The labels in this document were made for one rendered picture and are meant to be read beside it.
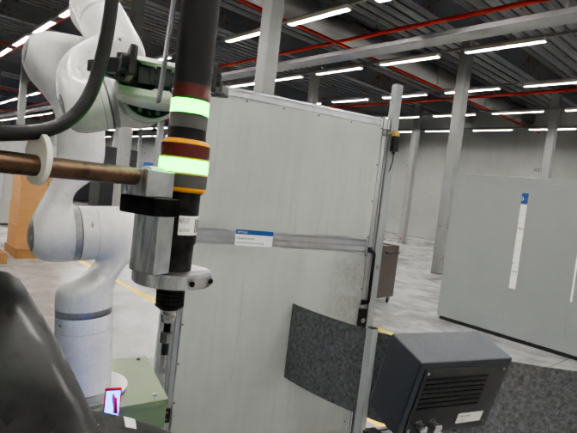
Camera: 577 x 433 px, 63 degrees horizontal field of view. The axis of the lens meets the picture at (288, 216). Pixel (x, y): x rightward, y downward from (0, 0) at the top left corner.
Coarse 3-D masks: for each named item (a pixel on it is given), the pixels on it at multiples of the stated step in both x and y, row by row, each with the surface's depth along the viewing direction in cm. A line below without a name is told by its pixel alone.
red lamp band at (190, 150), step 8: (168, 144) 40; (176, 144) 40; (184, 144) 40; (192, 144) 40; (160, 152) 41; (168, 152) 40; (176, 152) 40; (184, 152) 40; (192, 152) 40; (200, 152) 41; (208, 152) 42; (208, 160) 42
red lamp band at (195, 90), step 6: (174, 84) 41; (180, 84) 41; (186, 84) 40; (192, 84) 40; (198, 84) 41; (174, 90) 41; (180, 90) 41; (186, 90) 40; (192, 90) 40; (198, 90) 41; (204, 90) 41; (210, 90) 42; (192, 96) 41; (198, 96) 41; (204, 96) 41
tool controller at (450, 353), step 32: (416, 352) 98; (448, 352) 101; (480, 352) 104; (384, 384) 104; (416, 384) 96; (448, 384) 99; (480, 384) 103; (384, 416) 103; (416, 416) 99; (448, 416) 103; (480, 416) 108
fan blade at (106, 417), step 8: (96, 416) 65; (104, 416) 66; (112, 416) 67; (120, 416) 68; (104, 424) 63; (112, 424) 64; (120, 424) 65; (136, 424) 67; (144, 424) 68; (104, 432) 62; (112, 432) 62; (120, 432) 63; (128, 432) 64; (136, 432) 64; (144, 432) 66; (152, 432) 67; (160, 432) 68; (168, 432) 70
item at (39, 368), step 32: (0, 288) 45; (0, 320) 42; (32, 320) 44; (0, 352) 39; (32, 352) 42; (0, 384) 38; (32, 384) 40; (64, 384) 42; (0, 416) 36; (32, 416) 38; (64, 416) 40
